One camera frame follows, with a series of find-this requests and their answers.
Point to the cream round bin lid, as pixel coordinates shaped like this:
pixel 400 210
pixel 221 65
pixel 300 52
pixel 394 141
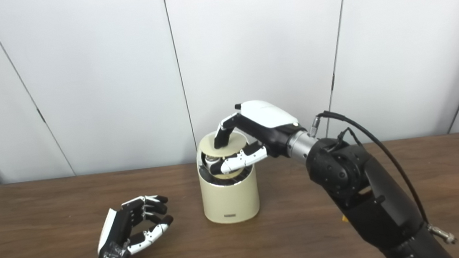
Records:
pixel 235 143

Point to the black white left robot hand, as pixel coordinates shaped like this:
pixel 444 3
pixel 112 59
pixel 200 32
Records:
pixel 115 237

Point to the cream-colored bin body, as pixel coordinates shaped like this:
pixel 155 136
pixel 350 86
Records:
pixel 230 200

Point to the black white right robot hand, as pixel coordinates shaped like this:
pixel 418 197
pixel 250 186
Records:
pixel 271 120

